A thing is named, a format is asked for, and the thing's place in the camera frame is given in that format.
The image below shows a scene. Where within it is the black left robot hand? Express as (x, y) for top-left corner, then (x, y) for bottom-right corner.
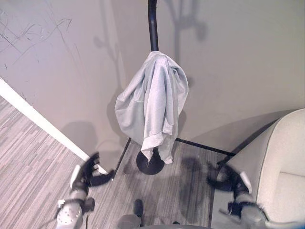
(70, 152), (115, 191)

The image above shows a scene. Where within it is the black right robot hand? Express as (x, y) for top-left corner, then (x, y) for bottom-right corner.
(206, 161), (253, 194)

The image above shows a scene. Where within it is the light grey sweatshirt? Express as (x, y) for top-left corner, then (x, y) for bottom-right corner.
(114, 51), (189, 165)

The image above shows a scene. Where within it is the beige sofa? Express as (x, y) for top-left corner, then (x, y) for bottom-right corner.
(223, 108), (305, 225)

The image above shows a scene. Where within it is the black clothes rack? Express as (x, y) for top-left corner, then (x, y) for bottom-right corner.
(136, 0), (165, 176)

